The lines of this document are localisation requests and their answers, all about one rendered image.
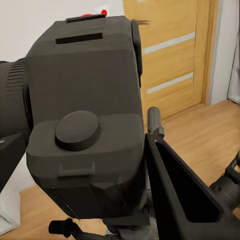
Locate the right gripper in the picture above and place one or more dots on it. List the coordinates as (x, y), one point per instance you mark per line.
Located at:
(224, 197)

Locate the electric switch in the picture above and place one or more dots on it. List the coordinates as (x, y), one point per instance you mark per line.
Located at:
(103, 9)

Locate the camera tripod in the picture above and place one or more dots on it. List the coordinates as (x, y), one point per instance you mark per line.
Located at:
(141, 226)

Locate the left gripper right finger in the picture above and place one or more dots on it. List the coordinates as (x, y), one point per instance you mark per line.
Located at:
(185, 207)

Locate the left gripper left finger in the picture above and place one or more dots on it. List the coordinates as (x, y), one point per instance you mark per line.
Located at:
(12, 149)

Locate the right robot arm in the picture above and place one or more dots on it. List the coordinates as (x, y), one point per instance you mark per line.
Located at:
(227, 187)

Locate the door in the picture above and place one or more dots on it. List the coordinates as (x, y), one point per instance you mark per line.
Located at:
(177, 41)

